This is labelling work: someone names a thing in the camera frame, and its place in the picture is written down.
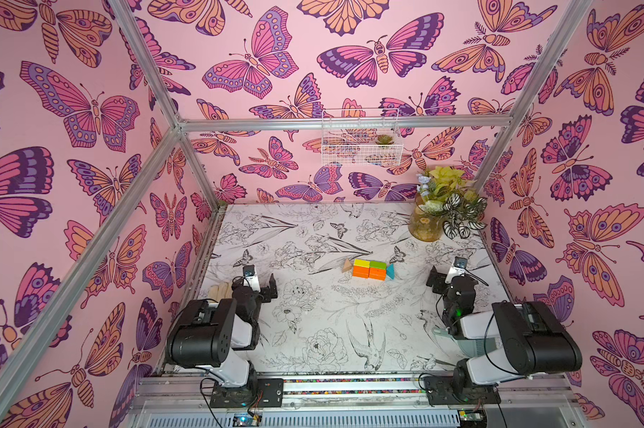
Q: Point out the small succulent in basket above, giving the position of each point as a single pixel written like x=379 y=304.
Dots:
x=384 y=140

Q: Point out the white wire basket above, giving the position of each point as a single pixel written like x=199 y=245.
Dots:
x=356 y=146

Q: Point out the green circuit board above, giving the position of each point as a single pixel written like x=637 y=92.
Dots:
x=472 y=419
x=245 y=421

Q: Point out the amber glass vase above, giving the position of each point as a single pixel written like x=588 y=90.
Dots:
x=424 y=226

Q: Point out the green circuit board right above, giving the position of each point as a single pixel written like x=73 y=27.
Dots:
x=472 y=419

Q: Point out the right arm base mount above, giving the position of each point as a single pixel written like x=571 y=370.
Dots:
x=446 y=390

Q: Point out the orange small block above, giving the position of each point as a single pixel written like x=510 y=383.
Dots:
x=361 y=272

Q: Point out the yellow block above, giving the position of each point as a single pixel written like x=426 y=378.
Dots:
x=365 y=264

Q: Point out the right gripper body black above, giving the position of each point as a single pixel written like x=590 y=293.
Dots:
x=440 y=281

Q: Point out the aluminium frame right post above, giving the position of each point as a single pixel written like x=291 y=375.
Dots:
x=555 y=46

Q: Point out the teal triangle block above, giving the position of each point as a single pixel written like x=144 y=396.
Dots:
x=390 y=271

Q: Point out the aluminium frame left post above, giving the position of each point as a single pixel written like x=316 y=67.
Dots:
x=145 y=59

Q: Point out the natural wood triangle block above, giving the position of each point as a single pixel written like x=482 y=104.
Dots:
x=347 y=266

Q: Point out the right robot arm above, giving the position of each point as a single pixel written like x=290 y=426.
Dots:
x=518 y=339

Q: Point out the orange long rectangular block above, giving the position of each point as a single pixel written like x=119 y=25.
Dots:
x=377 y=274

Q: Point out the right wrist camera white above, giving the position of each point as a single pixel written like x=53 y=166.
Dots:
x=458 y=268

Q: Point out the aluminium frame back bar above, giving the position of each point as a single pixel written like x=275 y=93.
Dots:
x=360 y=122

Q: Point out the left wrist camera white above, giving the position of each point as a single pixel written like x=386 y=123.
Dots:
x=250 y=277

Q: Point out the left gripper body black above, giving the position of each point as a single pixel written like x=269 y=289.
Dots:
x=267 y=297

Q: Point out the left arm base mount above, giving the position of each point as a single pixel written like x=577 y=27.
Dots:
x=265 y=393

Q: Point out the aluminium frame post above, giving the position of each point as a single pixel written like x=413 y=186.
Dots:
x=145 y=59
x=555 y=46

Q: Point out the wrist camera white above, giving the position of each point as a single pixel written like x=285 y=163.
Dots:
x=250 y=277
x=458 y=268

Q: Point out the green rectangular block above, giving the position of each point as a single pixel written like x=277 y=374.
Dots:
x=377 y=265

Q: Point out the beige rubber glove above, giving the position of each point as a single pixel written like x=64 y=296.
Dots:
x=219 y=292

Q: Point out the artificial plant bouquet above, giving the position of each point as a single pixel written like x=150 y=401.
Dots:
x=448 y=194

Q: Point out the aluminium front rail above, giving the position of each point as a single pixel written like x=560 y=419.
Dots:
x=400 y=390

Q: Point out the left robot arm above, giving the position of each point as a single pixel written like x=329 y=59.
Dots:
x=207 y=335

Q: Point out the aluminium frame left diagonal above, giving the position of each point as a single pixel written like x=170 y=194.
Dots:
x=14 y=375

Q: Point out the green circuit board left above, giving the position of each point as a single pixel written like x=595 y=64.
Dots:
x=245 y=421

